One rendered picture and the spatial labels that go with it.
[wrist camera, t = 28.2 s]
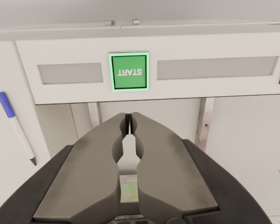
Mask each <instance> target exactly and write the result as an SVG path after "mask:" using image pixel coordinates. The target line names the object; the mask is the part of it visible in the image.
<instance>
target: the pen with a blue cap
mask: <svg viewBox="0 0 280 224"><path fill-rule="evenodd" d="M0 103H1V105H2V107H3V109H4V111H5V113H6V115H7V117H8V119H9V121H10V123H11V125H12V126H13V128H14V130H15V132H16V134H17V136H18V138H19V140H20V142H21V144H22V146H23V148H24V150H25V152H26V154H27V156H28V158H29V160H30V161H31V162H32V163H33V164H34V165H35V166H36V165H37V164H36V158H35V155H34V153H33V151H32V149H31V147H30V145H29V142H28V140H27V138H26V136H25V134H24V132H23V130H22V128H21V126H20V124H19V121H18V119H17V117H16V115H15V113H14V111H13V109H12V107H11V105H10V103H9V101H8V99H7V97H6V95H5V93H4V92H0Z"/></svg>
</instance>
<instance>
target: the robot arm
mask: <svg viewBox="0 0 280 224"><path fill-rule="evenodd" d="M129 123H130V129H131V134H133V136H134V137H135V139H136V155H137V156H138V157H139V158H140V159H141V160H140V162H139V163H138V165H137V185H138V199H139V210H140V213H141V214H142V216H144V217H145V218H147V219H149V220H151V221H152V222H154V223H156V224H273V223H272V222H271V220H270V219H269V217H268V216H267V214H266V213H265V212H264V210H263V209H262V208H261V206H260V205H259V204H258V202H257V201H256V200H255V199H254V197H253V196H252V195H251V194H250V193H249V192H248V190H247V189H246V188H245V187H244V186H243V185H242V184H241V183H240V182H239V181H238V180H237V179H236V178H235V177H234V176H232V175H231V174H230V173H229V172H228V171H227V170H225V169H224V168H223V167H222V166H220V165H219V164H218V163H217V162H216V161H215V160H213V159H212V158H211V157H210V156H208V155H207V154H206V153H205V152H203V151H202V150H201V149H200V148H199V147H197V146H196V145H195V144H194V143H192V141H190V140H189V139H182V138H181V137H180V136H178V135H177V134H176V133H175V132H173V131H172V130H171V129H169V128H167V127H166V126H164V125H162V124H160V123H158V122H156V121H154V120H152V119H150V118H148V117H146V116H144V115H142V114H140V113H138V112H133V113H129V114H128V113H123V112H121V113H119V114H117V115H115V116H113V117H112V118H110V119H108V120H107V121H105V122H103V123H101V124H99V125H98V126H96V127H95V128H93V129H91V130H90V131H89V132H87V133H86V134H84V135H83V136H82V137H81V138H80V139H79V140H77V141H76V143H75V144H73V145H66V146H65V147H64V148H63V149H62V150H60V151H59V152H58V153H57V154H56V155H55V156H54V157H52V159H51V160H49V161H48V162H47V163H46V164H45V165H44V166H43V167H41V168H40V169H39V170H38V171H37V172H36V173H35V174H33V175H32V176H31V177H30V178H29V179H28V180H27V181H25V182H24V183H23V184H22V185H21V186H20V187H19V188H18V189H17V190H16V191H15V192H14V193H13V194H12V195H11V196H10V197H9V198H8V199H7V200H6V201H5V202H4V203H3V204H2V205H1V207H0V224H108V223H109V222H111V221H112V220H114V219H115V218H116V217H117V216H118V214H119V212H120V200H121V187H120V175H119V167H118V165H117V163H118V161H119V160H120V158H121V157H122V156H123V154H124V153H123V143H122V141H123V139H124V138H125V136H126V135H129Z"/></svg>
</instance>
